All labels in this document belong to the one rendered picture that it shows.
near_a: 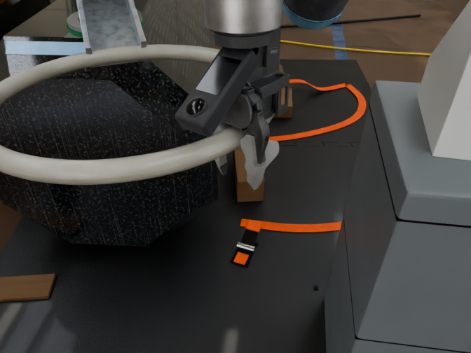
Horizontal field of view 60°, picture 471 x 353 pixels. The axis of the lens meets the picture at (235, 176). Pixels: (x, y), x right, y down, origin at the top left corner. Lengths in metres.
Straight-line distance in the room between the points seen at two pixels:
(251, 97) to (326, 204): 1.41
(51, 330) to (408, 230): 1.20
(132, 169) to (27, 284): 1.25
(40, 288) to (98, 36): 0.99
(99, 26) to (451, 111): 0.74
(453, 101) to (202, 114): 0.42
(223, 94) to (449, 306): 0.63
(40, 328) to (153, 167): 1.16
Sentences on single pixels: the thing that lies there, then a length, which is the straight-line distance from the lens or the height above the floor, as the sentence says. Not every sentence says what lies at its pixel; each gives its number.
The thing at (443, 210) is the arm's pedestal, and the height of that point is 0.82.
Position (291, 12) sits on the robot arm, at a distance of 0.63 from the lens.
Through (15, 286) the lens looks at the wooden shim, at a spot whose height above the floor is 0.03.
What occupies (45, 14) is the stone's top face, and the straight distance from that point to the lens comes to 1.52.
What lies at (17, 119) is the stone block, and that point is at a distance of 1.39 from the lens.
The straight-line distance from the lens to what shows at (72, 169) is 0.51.
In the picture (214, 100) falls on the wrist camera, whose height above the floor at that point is 1.04.
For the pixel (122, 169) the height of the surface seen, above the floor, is 0.97.
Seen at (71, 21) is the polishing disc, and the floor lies 0.88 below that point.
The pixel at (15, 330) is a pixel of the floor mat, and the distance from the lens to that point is 1.62.
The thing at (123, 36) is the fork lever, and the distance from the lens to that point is 1.00.
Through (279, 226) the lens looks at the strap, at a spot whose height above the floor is 0.02.
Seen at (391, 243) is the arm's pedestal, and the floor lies 0.73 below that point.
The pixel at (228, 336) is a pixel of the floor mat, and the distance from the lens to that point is 1.44.
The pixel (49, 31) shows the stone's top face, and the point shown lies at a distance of 1.35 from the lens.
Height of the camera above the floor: 1.26
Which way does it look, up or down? 39 degrees down
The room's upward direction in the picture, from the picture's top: straight up
